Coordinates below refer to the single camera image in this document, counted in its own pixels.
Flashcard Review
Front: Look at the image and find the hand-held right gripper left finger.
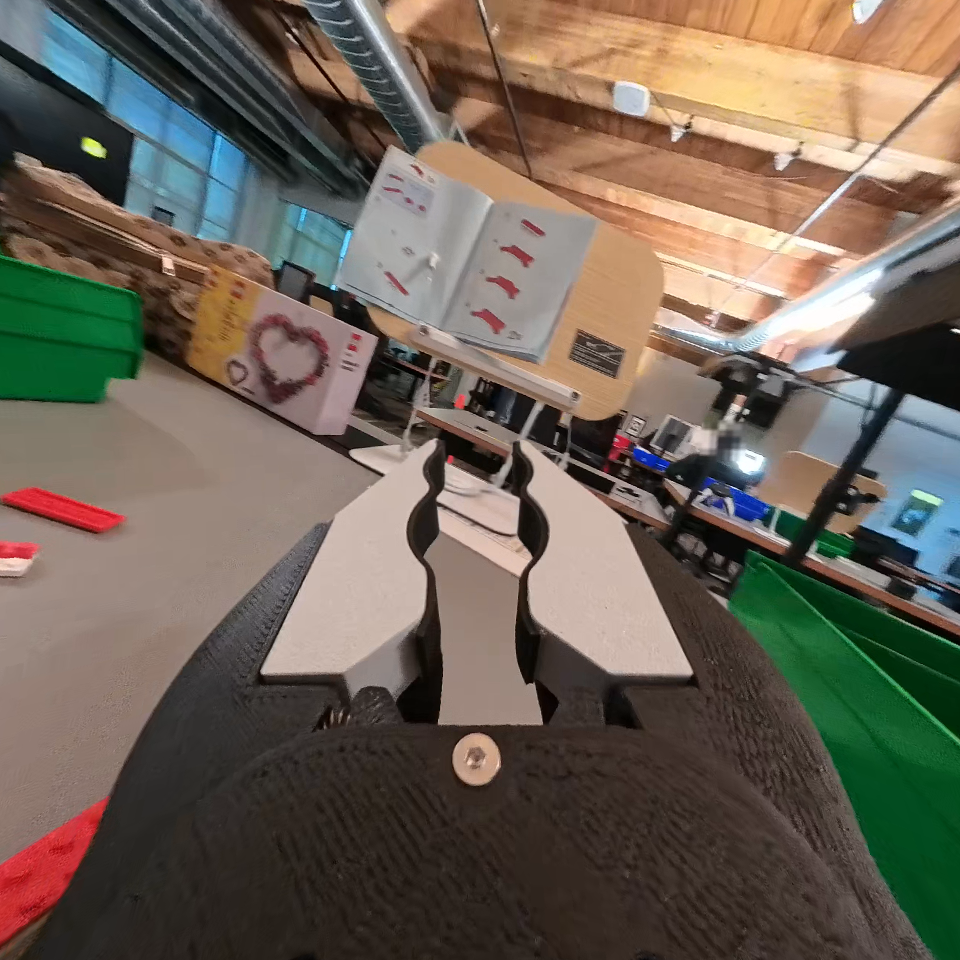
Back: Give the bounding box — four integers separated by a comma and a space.
260, 438, 446, 703

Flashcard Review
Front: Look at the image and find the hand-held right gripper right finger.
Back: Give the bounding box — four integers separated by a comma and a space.
513, 441, 696, 703

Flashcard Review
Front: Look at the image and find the lego box with heart picture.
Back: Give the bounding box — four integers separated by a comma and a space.
185, 263, 379, 437

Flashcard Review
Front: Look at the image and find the long red lego plate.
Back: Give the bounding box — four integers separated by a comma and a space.
1, 486, 127, 534

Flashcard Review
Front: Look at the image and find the lego instruction booklet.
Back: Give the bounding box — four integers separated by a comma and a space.
336, 145, 600, 366

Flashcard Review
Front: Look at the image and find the large red lego plate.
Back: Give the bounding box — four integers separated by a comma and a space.
0, 795, 111, 955

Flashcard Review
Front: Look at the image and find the background wooden desk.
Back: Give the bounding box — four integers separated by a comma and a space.
663, 478, 960, 640

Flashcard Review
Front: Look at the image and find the green plastic bin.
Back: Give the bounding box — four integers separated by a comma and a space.
726, 550, 960, 960
0, 254, 144, 405

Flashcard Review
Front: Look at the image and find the black desk leg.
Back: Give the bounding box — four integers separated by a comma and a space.
780, 388, 910, 565

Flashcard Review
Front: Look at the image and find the floral patterned sofa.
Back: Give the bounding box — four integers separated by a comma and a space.
0, 153, 276, 363

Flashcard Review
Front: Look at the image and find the silver ceiling duct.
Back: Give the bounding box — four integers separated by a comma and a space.
303, 0, 453, 153

